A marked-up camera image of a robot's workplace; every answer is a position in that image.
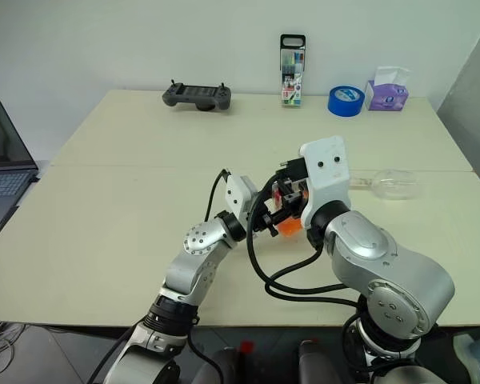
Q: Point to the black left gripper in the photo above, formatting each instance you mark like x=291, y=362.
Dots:
x=258, y=224

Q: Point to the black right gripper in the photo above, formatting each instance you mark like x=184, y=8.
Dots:
x=294, y=172

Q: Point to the clear bottle with orange drink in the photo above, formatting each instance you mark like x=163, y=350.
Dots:
x=290, y=230

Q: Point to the clear wine glass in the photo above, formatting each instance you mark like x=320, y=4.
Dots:
x=396, y=184

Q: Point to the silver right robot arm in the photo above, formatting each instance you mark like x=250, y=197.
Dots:
x=384, y=260

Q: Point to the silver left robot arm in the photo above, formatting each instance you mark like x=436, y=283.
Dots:
x=192, y=276

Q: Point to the blue tape roll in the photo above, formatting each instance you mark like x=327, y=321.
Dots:
x=344, y=108

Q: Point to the marker pen pack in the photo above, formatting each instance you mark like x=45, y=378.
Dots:
x=292, y=72

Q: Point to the small red block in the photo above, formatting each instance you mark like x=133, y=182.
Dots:
x=246, y=347

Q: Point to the grey handheld controller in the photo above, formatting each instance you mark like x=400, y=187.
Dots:
x=196, y=96

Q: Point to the purple tissue box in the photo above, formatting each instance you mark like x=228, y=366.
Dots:
x=384, y=100

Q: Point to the dark rounded shape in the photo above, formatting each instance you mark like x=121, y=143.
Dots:
x=216, y=368
x=320, y=364

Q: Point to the pale green floor object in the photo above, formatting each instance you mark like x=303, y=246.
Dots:
x=476, y=356

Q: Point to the dark grey laptop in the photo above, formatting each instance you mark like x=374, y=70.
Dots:
x=2, y=160

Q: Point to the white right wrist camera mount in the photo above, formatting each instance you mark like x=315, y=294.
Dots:
x=328, y=176

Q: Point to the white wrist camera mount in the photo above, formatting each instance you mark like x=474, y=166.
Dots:
x=236, y=196
x=328, y=176

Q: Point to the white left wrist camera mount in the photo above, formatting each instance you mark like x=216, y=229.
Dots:
x=236, y=196

